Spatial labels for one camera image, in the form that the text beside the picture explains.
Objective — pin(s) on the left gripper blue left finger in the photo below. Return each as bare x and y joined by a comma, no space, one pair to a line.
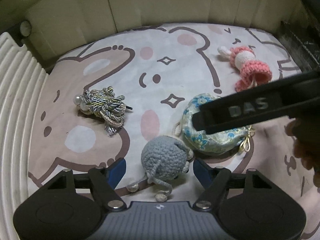
116,172

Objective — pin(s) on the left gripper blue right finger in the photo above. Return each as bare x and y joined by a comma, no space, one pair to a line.
203,172

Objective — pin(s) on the blue floral silk pouch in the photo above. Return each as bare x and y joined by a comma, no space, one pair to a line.
203,138

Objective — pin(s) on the grey crochet mouse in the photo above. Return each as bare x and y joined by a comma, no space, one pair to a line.
163,159

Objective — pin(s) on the pink white crochet doll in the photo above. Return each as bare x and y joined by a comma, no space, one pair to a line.
253,72

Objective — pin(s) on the person's right hand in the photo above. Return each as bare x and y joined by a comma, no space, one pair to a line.
306,146

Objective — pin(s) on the cartoon bear bed sheet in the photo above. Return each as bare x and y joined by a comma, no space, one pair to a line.
160,70

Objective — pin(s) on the cream ribbed suitcase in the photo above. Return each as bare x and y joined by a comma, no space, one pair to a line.
22,81

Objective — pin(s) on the cream cabinet front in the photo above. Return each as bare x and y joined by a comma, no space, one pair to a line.
61,25

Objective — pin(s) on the suitcase wheel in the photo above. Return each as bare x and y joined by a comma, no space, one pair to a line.
25,28

